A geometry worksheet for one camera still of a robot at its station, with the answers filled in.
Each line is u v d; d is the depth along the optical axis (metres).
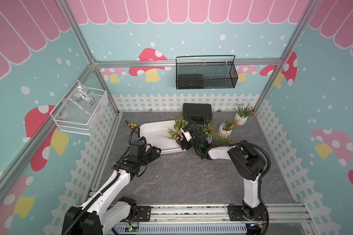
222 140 0.89
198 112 1.12
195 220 0.74
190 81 0.88
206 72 0.94
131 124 1.11
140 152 0.66
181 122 0.97
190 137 0.85
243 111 1.05
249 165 0.52
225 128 0.97
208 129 0.90
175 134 0.88
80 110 0.73
